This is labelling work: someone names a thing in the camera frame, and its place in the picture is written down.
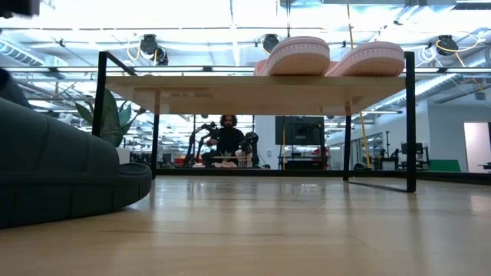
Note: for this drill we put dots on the pink slide sandal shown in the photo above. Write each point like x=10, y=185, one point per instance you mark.
x=372, y=59
x=299, y=55

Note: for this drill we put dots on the black slide sandal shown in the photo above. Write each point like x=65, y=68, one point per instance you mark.
x=57, y=172
x=11, y=90

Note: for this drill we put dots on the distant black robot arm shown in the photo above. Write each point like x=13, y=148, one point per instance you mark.
x=251, y=147
x=201, y=142

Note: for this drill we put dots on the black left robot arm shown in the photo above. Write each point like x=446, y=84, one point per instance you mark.
x=19, y=7

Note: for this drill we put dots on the person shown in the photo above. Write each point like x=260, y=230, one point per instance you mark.
x=228, y=142

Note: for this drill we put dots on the distant pink slide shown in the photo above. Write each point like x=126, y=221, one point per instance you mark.
x=226, y=165

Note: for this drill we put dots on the black screen on stand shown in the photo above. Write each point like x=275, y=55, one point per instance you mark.
x=299, y=130

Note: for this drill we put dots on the green plant in white pot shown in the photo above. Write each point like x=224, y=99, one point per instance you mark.
x=113, y=122

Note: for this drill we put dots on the distant desk with monitor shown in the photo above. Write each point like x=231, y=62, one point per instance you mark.
x=416, y=151

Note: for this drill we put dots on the green board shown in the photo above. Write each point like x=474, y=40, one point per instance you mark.
x=445, y=165

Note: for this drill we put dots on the black metal rig frame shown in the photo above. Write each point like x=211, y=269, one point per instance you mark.
x=230, y=172

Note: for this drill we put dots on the wooden shelf black metal frame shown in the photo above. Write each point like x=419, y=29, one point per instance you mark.
x=245, y=96

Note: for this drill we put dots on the silver ventilation duct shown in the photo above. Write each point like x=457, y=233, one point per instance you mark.
x=441, y=86

